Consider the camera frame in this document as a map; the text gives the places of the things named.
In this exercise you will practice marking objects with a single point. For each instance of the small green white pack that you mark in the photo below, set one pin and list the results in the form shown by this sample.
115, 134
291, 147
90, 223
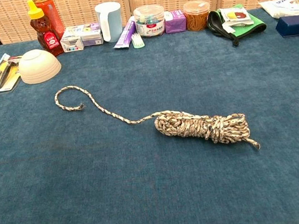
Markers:
137, 41

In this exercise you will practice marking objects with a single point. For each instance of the blue carpet table cover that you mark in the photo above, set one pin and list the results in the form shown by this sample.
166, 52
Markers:
120, 188

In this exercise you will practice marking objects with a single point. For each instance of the purple toothpaste tube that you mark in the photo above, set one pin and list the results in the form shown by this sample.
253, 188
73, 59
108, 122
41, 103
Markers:
125, 33

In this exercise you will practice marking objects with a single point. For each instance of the clear jar of binder clips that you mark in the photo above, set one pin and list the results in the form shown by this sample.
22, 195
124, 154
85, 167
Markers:
150, 22

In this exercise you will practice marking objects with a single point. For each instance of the purple tissue box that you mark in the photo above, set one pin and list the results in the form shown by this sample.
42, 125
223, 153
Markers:
175, 21

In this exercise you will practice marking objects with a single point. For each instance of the white carton blue print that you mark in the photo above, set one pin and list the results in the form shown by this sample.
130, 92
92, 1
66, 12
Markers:
72, 42

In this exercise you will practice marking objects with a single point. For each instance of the clear jar of rubber bands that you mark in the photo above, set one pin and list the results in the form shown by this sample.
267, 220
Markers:
197, 17

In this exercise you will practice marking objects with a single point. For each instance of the cream upturned bowl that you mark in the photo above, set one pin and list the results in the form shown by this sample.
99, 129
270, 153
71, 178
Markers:
39, 66

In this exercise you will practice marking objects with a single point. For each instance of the white snack packet red yellow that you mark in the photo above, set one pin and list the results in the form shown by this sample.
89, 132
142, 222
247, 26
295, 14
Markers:
237, 15

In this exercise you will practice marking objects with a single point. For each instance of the honey bear bottle yellow cap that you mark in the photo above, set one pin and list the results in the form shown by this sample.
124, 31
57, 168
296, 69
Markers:
46, 32

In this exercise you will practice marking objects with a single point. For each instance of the green pouch black trim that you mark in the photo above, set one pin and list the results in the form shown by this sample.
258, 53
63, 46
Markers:
253, 28

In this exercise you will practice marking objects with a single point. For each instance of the tall red sauce bottle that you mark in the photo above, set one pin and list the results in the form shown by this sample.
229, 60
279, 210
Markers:
51, 12

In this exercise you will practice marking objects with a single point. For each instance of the razor in yellow blister pack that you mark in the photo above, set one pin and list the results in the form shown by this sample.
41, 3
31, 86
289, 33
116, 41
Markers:
8, 79

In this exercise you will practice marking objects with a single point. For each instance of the navy blue box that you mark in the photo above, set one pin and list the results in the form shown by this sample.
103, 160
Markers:
293, 25

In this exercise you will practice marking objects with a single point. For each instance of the white printed food bag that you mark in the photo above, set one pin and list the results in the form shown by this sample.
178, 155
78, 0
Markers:
283, 7

